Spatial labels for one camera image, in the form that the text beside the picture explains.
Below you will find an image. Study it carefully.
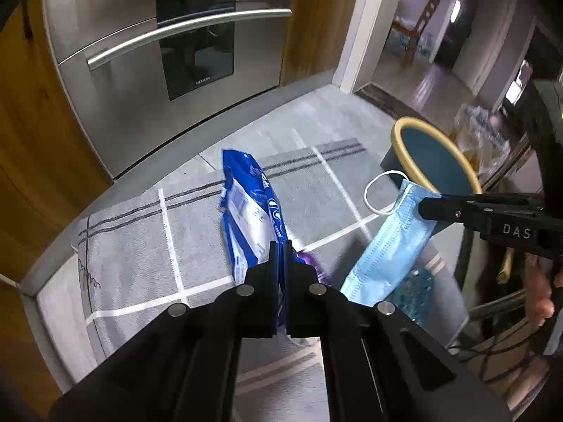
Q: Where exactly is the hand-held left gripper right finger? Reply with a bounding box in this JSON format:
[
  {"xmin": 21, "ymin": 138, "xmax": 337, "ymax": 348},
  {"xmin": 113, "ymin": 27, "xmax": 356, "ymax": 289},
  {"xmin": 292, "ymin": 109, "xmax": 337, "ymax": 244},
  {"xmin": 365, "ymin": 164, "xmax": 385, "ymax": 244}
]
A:
[{"xmin": 284, "ymin": 241, "xmax": 514, "ymax": 422}]

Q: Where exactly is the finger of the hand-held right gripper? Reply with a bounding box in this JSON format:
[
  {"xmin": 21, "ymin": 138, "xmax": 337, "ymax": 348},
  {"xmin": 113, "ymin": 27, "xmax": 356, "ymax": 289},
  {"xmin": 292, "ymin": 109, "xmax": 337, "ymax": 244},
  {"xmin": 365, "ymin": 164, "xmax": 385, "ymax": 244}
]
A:
[{"xmin": 417, "ymin": 192, "xmax": 547, "ymax": 230}]

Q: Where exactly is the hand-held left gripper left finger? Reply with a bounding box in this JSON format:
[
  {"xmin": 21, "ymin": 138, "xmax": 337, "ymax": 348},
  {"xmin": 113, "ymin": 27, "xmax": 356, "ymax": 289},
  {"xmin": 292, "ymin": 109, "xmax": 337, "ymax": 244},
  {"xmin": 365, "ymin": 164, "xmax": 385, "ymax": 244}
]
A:
[{"xmin": 48, "ymin": 241, "xmax": 282, "ymax": 422}]

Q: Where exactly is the yellow rimmed blue wastebasket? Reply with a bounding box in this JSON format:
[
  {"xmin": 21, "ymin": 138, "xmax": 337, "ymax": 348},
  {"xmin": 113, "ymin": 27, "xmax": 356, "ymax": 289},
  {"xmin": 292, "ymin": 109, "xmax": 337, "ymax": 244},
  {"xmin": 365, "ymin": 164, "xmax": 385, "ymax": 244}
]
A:
[{"xmin": 379, "ymin": 116, "xmax": 485, "ymax": 197}]

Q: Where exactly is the blue face mask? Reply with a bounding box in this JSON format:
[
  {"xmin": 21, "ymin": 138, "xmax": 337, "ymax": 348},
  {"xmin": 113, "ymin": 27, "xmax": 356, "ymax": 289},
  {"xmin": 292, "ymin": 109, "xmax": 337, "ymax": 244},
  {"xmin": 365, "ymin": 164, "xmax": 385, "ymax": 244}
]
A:
[{"xmin": 340, "ymin": 169, "xmax": 441, "ymax": 307}]

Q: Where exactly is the person's right hand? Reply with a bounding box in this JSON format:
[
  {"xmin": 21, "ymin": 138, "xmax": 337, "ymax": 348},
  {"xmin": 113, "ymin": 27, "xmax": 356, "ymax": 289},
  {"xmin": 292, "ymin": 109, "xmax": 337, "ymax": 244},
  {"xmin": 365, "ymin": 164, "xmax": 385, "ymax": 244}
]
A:
[{"xmin": 525, "ymin": 255, "xmax": 563, "ymax": 327}]

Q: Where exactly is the purple wrapper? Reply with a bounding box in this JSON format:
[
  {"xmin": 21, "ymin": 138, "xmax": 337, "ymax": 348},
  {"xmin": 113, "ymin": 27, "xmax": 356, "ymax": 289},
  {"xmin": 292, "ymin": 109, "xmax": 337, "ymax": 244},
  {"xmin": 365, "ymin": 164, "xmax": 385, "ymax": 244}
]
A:
[{"xmin": 296, "ymin": 250, "xmax": 331, "ymax": 285}]

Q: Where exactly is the clear plastic bag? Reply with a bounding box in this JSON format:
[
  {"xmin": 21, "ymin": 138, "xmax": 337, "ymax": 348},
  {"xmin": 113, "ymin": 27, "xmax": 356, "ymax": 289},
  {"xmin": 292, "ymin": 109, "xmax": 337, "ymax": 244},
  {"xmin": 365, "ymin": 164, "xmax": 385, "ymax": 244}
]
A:
[{"xmin": 448, "ymin": 104, "xmax": 514, "ymax": 186}]

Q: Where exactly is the grey striped floor mat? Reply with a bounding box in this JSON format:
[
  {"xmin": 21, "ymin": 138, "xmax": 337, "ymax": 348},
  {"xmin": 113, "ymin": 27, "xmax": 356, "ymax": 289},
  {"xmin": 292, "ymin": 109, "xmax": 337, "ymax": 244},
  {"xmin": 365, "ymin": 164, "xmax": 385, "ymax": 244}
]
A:
[{"xmin": 77, "ymin": 138, "xmax": 468, "ymax": 422}]

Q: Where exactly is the clear blue blister pack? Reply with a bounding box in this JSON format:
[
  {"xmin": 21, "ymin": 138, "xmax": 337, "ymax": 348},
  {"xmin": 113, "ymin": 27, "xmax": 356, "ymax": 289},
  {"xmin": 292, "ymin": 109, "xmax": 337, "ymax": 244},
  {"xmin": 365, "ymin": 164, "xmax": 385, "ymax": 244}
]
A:
[{"xmin": 388, "ymin": 263, "xmax": 437, "ymax": 327}]

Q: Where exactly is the wooden table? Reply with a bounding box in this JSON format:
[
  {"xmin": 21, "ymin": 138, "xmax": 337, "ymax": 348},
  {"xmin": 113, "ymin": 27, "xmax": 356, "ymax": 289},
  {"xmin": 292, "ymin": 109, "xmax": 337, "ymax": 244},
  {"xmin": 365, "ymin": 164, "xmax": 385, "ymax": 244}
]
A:
[{"xmin": 391, "ymin": 15, "xmax": 424, "ymax": 50}]

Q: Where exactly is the wooden chair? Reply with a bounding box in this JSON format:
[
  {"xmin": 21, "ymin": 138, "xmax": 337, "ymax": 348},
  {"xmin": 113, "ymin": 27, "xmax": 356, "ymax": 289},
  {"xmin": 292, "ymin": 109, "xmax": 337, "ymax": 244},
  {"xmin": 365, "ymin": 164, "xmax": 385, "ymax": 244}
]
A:
[{"xmin": 401, "ymin": 0, "xmax": 441, "ymax": 70}]

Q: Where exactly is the wooden cabinet door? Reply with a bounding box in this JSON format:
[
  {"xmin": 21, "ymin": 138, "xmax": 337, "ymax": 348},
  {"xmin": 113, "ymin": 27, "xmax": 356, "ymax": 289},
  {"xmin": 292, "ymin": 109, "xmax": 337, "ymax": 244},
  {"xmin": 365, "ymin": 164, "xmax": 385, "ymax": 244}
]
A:
[
  {"xmin": 280, "ymin": 0, "xmax": 367, "ymax": 88},
  {"xmin": 0, "ymin": 0, "xmax": 114, "ymax": 405}
]

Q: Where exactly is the stainless steel built-in oven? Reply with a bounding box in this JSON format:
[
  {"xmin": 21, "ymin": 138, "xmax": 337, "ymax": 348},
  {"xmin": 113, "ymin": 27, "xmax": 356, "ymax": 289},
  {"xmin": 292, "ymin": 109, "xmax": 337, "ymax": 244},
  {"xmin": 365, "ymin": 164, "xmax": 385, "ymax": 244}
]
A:
[{"xmin": 41, "ymin": 0, "xmax": 294, "ymax": 182}]

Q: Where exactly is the black cable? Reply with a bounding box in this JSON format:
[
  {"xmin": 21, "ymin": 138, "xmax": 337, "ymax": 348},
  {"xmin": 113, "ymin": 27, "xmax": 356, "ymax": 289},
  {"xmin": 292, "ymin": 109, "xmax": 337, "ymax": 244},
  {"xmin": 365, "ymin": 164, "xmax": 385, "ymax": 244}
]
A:
[{"xmin": 453, "ymin": 332, "xmax": 548, "ymax": 390}]

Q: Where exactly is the white door frame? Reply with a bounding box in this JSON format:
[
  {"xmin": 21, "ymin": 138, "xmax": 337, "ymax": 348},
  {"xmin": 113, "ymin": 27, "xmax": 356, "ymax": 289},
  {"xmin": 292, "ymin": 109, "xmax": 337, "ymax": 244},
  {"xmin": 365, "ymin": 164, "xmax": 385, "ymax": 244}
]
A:
[{"xmin": 338, "ymin": 0, "xmax": 411, "ymax": 94}]

